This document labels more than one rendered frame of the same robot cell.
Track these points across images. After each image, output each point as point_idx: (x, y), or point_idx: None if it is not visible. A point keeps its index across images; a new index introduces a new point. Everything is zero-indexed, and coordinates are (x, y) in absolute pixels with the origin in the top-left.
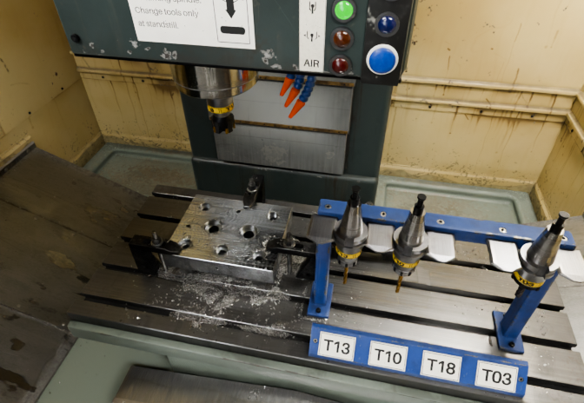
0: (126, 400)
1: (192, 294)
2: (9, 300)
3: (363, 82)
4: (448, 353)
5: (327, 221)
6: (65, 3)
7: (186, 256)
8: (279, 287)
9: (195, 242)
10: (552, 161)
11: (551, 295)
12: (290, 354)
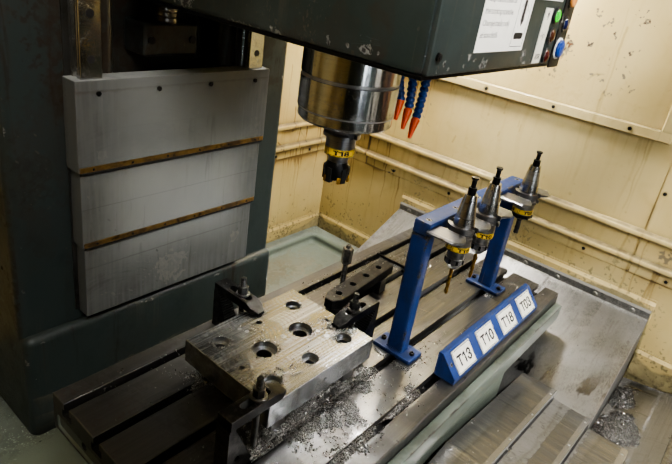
0: None
1: (317, 435)
2: None
3: (548, 66)
4: (504, 307)
5: (442, 230)
6: (446, 19)
7: (296, 388)
8: (360, 366)
9: (279, 372)
10: (331, 186)
11: (466, 254)
12: (445, 395)
